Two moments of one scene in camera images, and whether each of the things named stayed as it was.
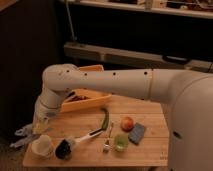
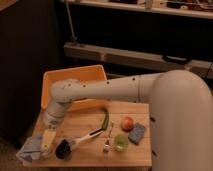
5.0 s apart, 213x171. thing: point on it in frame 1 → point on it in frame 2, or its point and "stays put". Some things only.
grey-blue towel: (26, 132) → (31, 149)
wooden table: (121, 132) stays put
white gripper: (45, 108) → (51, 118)
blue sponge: (136, 134) stays put
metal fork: (108, 146) stays put
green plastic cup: (121, 142) stays put
